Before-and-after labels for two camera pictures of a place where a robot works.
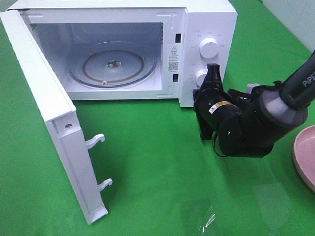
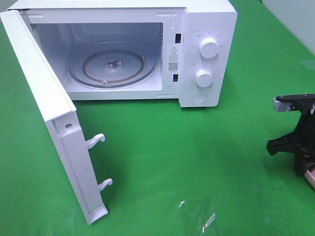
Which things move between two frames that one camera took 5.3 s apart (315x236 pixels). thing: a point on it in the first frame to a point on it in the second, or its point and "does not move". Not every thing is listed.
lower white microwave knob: (200, 75) does not move
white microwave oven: (131, 49) does not move
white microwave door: (59, 111) does not move
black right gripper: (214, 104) to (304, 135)
